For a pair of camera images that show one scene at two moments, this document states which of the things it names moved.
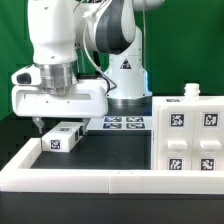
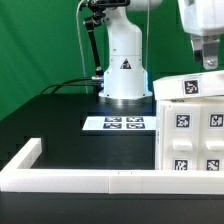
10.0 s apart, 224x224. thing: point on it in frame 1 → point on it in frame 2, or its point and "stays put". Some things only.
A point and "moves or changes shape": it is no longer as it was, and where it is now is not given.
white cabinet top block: x=63 y=137 → x=190 y=86
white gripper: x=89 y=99 → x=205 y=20
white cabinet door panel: x=175 y=143 moves or changes shape
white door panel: x=208 y=138 moves or changes shape
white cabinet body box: x=187 y=133 stays put
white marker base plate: x=121 y=123 stays put
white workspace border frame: x=14 y=179 stays put
